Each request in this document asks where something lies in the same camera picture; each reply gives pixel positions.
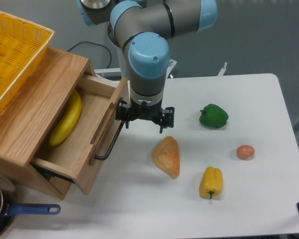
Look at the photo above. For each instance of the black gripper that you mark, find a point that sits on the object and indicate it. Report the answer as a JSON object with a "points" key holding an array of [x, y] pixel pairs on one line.
{"points": [[138, 110]]}

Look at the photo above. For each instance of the wooden top drawer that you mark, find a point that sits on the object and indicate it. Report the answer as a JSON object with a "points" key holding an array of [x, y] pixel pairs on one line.
{"points": [[72, 162]]}

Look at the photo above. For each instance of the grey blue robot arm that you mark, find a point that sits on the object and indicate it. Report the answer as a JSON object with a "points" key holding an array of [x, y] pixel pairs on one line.
{"points": [[141, 32]]}

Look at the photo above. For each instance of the wooden drawer cabinet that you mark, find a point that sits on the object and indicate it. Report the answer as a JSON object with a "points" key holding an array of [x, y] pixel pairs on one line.
{"points": [[29, 116]]}

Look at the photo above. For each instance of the orange toy bread wedge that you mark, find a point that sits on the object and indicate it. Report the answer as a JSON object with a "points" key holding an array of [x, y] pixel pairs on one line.
{"points": [[166, 157]]}

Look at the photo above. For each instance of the green toy bell pepper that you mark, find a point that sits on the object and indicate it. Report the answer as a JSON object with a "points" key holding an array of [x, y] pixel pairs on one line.
{"points": [[213, 116]]}

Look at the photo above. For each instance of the yellow toy banana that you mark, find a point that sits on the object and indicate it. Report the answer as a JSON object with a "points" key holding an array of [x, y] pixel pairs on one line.
{"points": [[68, 121]]}

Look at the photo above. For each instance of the yellow toy bell pepper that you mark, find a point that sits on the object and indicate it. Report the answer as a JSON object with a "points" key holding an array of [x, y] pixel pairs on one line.
{"points": [[211, 183]]}

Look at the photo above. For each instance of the brown toy egg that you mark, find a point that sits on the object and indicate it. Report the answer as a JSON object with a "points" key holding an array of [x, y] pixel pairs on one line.
{"points": [[245, 151]]}

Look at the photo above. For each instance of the yellow plastic basket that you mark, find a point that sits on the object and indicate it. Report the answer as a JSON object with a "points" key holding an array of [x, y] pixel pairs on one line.
{"points": [[22, 45]]}

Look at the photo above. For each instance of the blue handled frying pan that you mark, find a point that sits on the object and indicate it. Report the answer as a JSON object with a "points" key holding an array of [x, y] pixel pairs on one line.
{"points": [[10, 207]]}

